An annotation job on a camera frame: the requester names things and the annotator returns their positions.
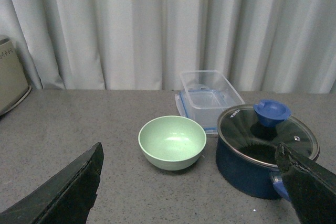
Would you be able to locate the blue rimmed container lid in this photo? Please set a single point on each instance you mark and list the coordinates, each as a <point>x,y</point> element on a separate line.
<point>201,106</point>

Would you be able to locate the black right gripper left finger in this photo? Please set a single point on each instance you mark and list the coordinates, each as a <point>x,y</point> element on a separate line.
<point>67,197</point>

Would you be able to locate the beige appliance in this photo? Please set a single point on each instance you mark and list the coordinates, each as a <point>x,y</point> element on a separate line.
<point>14,85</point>

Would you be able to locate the green bowl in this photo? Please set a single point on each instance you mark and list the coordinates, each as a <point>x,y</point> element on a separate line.
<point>172,142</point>

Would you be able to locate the glass pot lid blue knob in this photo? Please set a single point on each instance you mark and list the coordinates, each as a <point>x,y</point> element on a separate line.
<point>240,129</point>

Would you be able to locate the clear plastic food container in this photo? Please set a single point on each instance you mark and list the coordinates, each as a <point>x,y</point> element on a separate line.
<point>211,80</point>

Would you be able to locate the dark blue saucepan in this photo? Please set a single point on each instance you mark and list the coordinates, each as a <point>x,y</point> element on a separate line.
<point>247,175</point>

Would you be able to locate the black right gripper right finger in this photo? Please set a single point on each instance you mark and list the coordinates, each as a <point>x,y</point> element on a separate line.
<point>310,187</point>

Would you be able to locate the white curtain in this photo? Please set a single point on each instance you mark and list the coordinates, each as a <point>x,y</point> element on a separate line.
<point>282,46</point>

